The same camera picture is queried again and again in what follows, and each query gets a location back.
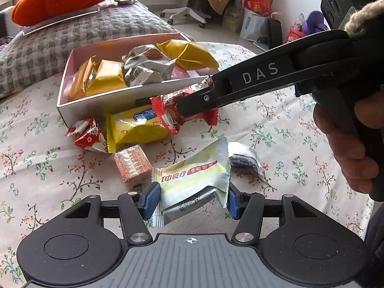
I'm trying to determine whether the pale green white snack packet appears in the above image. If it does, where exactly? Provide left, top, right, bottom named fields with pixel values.
left=151, top=136, right=231, bottom=228

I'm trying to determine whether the large yellow snack bag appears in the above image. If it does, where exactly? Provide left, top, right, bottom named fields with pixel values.
left=156, top=39, right=219, bottom=71
left=85, top=60, right=128, bottom=97

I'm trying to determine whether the red white candy packet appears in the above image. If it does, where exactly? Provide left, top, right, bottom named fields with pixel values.
left=150, top=76, right=218, bottom=135
left=64, top=118, right=108, bottom=153

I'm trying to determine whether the pink snack packet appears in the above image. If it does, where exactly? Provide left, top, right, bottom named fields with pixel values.
left=171, top=64, right=200, bottom=79

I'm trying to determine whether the silver white snack packet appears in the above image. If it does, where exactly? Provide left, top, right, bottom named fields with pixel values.
left=124, top=57, right=176, bottom=87

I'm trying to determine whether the white nut snack packet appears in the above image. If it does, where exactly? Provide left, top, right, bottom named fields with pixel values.
left=122, top=44, right=163, bottom=62

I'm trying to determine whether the gold snack bar wrapper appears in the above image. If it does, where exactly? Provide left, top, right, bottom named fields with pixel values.
left=68, top=55, right=100, bottom=102

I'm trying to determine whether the person's right hand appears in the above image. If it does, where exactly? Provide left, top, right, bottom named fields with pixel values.
left=313, top=91, right=383, bottom=194

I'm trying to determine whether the white blue snack packet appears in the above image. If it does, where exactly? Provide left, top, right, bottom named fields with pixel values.
left=228, top=142, right=265, bottom=179

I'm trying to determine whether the black bag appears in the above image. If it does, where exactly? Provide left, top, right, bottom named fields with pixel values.
left=267, top=18, right=282, bottom=49

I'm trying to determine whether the red yellow snack bag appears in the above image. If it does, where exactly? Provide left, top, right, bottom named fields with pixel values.
left=286, top=27, right=306, bottom=43

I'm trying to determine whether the clear-wrapped brown wafer pack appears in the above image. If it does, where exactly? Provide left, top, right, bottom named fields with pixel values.
left=113, top=145, right=152, bottom=186

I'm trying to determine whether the white blue paper bag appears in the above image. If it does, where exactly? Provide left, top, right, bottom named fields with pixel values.
left=240, top=8, right=268, bottom=43

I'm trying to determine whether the purple toy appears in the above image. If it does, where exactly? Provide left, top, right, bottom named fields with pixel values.
left=302, top=11, right=328, bottom=36

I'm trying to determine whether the red shopping bag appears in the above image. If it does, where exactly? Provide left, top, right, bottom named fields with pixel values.
left=244, top=0, right=273, bottom=16

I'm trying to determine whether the yellow blue-label snack packet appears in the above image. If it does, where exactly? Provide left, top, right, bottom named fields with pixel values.
left=105, top=105, right=169, bottom=153

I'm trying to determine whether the white office chair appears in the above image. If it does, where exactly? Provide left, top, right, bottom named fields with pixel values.
left=159, top=0, right=211, bottom=29

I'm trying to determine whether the floral tablecloth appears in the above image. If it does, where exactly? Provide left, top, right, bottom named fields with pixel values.
left=0, top=42, right=376, bottom=288

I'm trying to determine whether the pink silver cardboard box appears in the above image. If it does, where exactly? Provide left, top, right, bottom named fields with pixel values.
left=57, top=33, right=218, bottom=127

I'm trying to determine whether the clear plastic sheet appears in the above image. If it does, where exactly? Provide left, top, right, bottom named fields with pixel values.
left=21, top=0, right=137, bottom=36

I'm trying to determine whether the grey checked quilt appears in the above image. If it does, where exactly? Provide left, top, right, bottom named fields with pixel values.
left=0, top=0, right=178, bottom=97

